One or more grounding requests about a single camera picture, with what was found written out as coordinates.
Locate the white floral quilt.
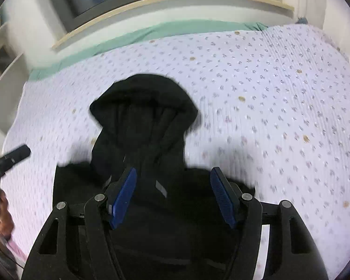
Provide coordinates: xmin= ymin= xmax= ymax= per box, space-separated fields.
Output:
xmin=1 ymin=23 xmax=350 ymax=280

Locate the wooden window ledge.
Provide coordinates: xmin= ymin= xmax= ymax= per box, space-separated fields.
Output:
xmin=52 ymin=0 xmax=295 ymax=51

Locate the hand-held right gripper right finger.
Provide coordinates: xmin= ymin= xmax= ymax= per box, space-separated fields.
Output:
xmin=210 ymin=166 xmax=329 ymax=280

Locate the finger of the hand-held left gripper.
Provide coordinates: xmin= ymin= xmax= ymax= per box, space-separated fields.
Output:
xmin=0 ymin=144 xmax=32 ymax=167

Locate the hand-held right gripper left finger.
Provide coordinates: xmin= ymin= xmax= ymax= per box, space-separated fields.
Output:
xmin=21 ymin=167 xmax=138 ymax=280

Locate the grey window frame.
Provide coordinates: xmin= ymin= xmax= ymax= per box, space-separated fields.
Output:
xmin=43 ymin=0 xmax=273 ymax=32

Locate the white shelf unit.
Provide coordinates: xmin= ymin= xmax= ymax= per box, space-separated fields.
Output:
xmin=0 ymin=23 xmax=28 ymax=142

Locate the green bedsheet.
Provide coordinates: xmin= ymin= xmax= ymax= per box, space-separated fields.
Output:
xmin=28 ymin=20 xmax=269 ymax=81

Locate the person's left hand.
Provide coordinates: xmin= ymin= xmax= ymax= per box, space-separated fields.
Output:
xmin=0 ymin=191 xmax=16 ymax=240

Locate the black hoodie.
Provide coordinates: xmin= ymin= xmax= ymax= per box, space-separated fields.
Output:
xmin=53 ymin=74 xmax=256 ymax=280

